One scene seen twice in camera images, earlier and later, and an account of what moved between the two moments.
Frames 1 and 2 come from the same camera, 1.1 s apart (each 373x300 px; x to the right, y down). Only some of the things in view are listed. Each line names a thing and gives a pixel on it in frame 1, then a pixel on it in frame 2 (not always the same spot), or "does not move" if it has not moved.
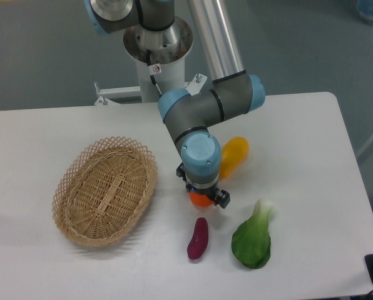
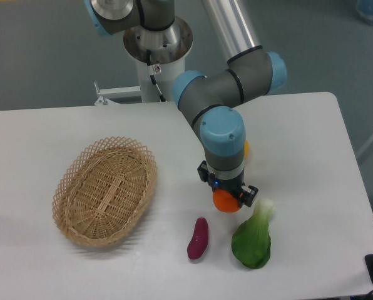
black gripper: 222,199 to 235,185
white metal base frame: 107,94 does not move
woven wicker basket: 104,191 does not move
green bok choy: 251,243 does not move
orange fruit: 199,200 to 224,202
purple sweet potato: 199,242 does not move
